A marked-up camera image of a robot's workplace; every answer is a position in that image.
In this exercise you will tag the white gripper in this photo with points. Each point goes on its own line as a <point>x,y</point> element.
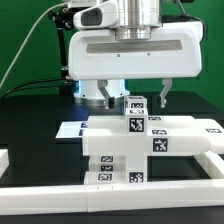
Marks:
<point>126,39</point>

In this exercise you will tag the white chair backrest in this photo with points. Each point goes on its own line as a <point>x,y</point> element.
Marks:
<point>165,136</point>

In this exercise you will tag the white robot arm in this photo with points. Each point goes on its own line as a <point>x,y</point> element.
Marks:
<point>89,89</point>

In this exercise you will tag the white marker base sheet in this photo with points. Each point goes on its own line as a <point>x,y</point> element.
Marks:
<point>72,129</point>

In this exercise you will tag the white block far left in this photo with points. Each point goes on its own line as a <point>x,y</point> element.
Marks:
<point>4,161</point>

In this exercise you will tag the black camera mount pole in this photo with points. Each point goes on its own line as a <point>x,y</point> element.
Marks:
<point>62,20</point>

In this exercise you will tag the overhead camera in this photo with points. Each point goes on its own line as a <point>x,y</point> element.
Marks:
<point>79,5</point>

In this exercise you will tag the white boundary frame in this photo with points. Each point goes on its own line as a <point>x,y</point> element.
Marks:
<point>113,197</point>

